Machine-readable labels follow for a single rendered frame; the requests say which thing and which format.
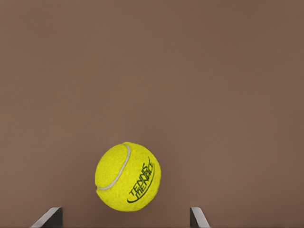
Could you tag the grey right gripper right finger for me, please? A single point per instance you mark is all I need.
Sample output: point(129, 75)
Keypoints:
point(197, 219)

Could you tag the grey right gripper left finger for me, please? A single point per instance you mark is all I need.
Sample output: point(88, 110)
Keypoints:
point(51, 219)

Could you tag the yellow tennis ball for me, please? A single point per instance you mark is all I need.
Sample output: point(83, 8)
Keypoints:
point(123, 180)

